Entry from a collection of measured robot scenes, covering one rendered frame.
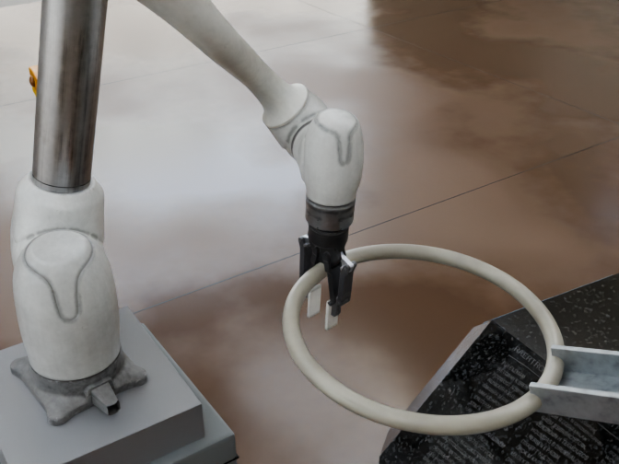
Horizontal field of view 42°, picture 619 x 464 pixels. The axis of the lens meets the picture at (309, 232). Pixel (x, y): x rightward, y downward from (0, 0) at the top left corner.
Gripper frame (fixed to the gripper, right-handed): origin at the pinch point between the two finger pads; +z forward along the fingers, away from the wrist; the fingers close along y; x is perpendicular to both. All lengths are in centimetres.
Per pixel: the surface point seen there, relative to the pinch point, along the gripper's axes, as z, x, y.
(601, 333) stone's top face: -1, 34, 42
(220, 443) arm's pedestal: 9.4, -31.6, 7.2
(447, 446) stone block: 16.9, 4.1, 30.7
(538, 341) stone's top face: -0.6, 23.5, 34.3
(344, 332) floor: 93, 81, -64
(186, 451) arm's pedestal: 8.8, -37.5, 5.3
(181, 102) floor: 109, 175, -293
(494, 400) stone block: 7.8, 12.3, 33.9
